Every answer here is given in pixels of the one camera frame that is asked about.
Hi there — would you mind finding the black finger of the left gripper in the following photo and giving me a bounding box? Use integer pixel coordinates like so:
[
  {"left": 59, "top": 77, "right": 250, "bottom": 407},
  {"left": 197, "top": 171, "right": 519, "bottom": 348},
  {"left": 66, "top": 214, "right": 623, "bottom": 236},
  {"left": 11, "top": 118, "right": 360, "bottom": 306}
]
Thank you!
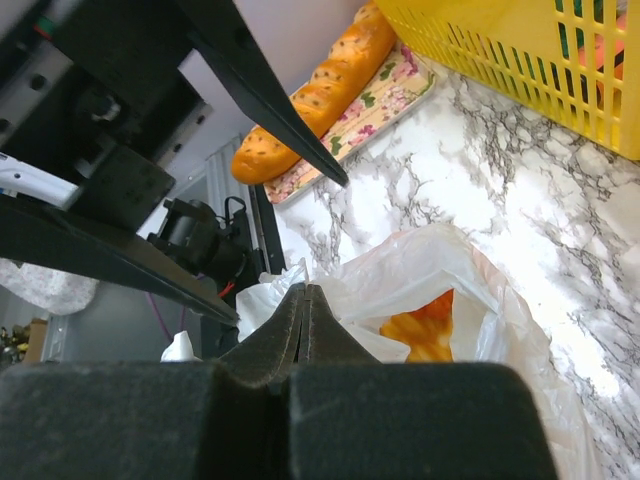
[{"left": 176, "top": 0, "right": 348, "bottom": 187}]

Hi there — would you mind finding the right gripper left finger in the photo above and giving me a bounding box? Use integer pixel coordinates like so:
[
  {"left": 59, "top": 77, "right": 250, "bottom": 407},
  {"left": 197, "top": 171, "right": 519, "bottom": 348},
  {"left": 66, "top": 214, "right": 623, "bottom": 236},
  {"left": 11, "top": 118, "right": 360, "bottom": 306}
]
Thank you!
[{"left": 0, "top": 282, "right": 306, "bottom": 480}]

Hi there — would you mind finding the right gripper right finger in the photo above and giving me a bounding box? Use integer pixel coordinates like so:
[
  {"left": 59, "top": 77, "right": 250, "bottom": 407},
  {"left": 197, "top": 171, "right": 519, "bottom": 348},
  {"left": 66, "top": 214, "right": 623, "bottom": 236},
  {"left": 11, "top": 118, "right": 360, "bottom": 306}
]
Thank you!
[{"left": 282, "top": 284, "right": 558, "bottom": 479}]

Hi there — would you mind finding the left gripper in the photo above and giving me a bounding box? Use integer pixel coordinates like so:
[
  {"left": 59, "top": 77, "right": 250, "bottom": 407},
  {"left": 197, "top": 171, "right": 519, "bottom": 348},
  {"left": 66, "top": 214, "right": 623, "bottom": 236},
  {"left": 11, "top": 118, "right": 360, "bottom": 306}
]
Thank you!
[{"left": 1, "top": 1, "right": 238, "bottom": 326}]

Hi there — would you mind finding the orange croissant bread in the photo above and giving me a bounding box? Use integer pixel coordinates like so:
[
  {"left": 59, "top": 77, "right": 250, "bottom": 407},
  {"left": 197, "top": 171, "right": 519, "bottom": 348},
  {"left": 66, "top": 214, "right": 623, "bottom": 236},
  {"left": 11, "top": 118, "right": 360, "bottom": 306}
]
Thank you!
[{"left": 379, "top": 289, "right": 454, "bottom": 363}]

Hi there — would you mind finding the white plastic grocery bag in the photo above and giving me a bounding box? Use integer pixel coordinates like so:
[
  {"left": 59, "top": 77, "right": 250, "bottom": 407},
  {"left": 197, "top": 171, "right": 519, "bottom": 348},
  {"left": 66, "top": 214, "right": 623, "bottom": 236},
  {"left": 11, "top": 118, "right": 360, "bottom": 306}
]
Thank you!
[{"left": 163, "top": 225, "right": 602, "bottom": 479}]

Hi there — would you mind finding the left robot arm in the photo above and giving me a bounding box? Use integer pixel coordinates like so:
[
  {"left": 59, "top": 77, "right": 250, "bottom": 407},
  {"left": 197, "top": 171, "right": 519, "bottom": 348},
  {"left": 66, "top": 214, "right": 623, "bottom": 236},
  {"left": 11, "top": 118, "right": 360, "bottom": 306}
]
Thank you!
[{"left": 1, "top": 1, "right": 348, "bottom": 325}]

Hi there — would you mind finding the baguette bread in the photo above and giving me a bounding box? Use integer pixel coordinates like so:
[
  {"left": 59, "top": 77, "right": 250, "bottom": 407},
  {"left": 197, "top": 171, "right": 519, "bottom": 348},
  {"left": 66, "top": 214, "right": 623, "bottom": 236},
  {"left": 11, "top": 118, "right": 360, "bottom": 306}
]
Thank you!
[{"left": 231, "top": 1, "right": 396, "bottom": 185}]

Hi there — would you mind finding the floral placemat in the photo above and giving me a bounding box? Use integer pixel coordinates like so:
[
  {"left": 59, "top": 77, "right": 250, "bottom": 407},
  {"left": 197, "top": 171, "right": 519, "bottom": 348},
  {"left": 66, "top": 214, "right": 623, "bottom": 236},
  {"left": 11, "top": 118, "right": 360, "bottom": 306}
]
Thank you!
[{"left": 262, "top": 42, "right": 436, "bottom": 206}]

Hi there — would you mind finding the yellow shopping basket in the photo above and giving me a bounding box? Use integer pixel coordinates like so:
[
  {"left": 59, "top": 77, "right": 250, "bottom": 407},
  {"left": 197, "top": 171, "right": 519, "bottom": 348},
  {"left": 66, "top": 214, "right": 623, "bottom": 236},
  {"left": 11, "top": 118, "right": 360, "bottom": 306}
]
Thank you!
[{"left": 378, "top": 1, "right": 639, "bottom": 160}]

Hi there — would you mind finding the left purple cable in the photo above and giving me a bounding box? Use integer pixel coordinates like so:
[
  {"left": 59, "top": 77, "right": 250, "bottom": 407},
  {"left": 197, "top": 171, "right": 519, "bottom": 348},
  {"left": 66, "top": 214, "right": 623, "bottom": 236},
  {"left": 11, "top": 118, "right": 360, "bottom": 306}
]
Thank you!
[{"left": 147, "top": 292, "right": 189, "bottom": 349}]

